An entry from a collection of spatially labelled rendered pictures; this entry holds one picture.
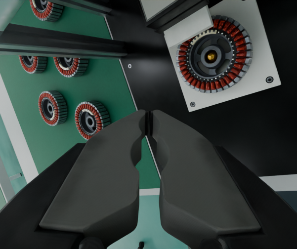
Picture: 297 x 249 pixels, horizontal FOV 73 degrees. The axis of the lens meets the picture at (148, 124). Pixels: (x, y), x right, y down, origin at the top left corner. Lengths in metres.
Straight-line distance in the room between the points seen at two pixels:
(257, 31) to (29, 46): 0.32
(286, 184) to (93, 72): 0.49
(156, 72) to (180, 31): 0.16
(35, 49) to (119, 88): 0.23
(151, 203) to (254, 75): 1.45
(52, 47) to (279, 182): 0.44
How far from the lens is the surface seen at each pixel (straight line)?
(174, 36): 0.29
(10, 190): 1.48
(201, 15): 0.28
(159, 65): 0.42
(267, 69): 0.35
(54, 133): 0.78
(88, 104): 0.55
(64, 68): 0.60
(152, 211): 1.72
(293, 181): 0.43
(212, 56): 0.34
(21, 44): 0.32
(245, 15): 0.36
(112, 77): 0.52
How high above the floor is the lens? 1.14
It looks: 54 degrees down
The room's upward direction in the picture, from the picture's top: 113 degrees counter-clockwise
